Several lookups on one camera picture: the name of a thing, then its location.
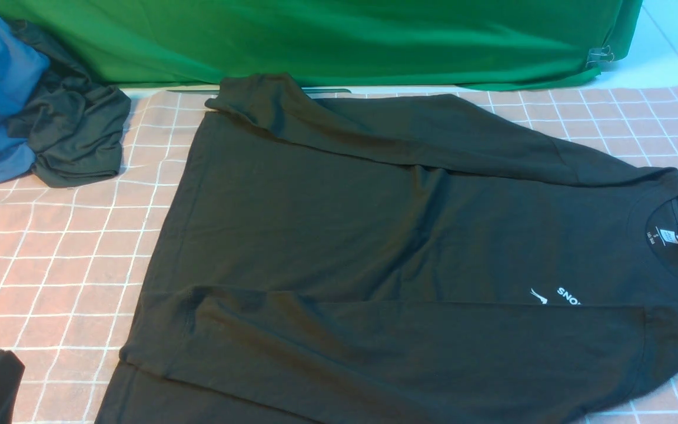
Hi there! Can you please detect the green backdrop cloth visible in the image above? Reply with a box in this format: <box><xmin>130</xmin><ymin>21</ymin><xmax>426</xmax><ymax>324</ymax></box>
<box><xmin>0</xmin><ymin>1</ymin><xmax>642</xmax><ymax>91</ymax></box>

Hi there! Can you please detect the pink grid tablecloth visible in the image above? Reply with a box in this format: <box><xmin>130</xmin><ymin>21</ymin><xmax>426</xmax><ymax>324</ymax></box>
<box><xmin>0</xmin><ymin>86</ymin><xmax>678</xmax><ymax>423</ymax></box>

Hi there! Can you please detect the metal binder clip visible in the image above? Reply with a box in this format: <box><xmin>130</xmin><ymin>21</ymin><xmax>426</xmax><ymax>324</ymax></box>
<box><xmin>586</xmin><ymin>45</ymin><xmax>614</xmax><ymax>69</ymax></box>

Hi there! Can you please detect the dark gray crumpled garment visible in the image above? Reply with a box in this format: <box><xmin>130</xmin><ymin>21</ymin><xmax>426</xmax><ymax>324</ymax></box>
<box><xmin>7</xmin><ymin>21</ymin><xmax>131</xmax><ymax>188</ymax></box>

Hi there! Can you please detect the gray long-sleeved shirt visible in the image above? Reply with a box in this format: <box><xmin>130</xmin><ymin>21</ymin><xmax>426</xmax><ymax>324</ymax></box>
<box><xmin>96</xmin><ymin>74</ymin><xmax>678</xmax><ymax>423</ymax></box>

